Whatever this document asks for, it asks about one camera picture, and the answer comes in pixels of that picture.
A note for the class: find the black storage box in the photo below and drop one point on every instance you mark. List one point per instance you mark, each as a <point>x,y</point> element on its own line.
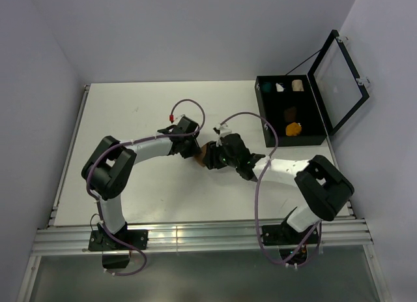
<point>288,104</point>

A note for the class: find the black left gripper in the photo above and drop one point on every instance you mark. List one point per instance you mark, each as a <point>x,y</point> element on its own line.
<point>193,150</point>

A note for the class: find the mustard yellow striped-cuff sock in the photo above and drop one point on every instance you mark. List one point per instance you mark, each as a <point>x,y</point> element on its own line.
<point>293,129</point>

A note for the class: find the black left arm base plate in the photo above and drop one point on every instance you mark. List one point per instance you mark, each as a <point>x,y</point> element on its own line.
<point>100,241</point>

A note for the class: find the glass box lid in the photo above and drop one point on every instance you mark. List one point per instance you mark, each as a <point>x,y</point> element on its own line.
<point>338,88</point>

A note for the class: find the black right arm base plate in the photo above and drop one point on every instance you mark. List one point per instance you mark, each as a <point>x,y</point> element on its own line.
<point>282,234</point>

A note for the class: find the aluminium table edge rail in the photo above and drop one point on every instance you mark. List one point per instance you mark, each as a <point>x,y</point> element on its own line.
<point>55,206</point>

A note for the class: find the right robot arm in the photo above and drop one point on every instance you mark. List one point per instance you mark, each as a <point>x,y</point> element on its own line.
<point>324,188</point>

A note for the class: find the beige rolled sock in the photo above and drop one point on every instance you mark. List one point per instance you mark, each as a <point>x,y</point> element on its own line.
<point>297,86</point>

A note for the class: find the white rolled sock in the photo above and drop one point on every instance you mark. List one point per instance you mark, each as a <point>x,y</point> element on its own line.
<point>279,88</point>

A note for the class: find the teal rolled sock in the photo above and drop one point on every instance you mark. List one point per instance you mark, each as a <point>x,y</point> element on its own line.
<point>267,87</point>

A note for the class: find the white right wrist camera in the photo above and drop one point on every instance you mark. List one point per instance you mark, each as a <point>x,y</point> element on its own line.
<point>222,130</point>

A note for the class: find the aluminium front frame rails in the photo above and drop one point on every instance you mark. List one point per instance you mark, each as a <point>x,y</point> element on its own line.
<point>194,237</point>

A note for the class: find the dark brown striped-cuff sock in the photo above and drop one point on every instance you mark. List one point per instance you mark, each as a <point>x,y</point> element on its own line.
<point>289,114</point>

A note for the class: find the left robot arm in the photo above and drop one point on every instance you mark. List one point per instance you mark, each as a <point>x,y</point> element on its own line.
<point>108,169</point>

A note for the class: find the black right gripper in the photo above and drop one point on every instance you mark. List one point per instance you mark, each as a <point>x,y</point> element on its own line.
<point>212,154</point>

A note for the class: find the tan ribbed sock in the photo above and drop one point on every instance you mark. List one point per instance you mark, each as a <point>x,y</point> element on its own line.
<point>201,155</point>

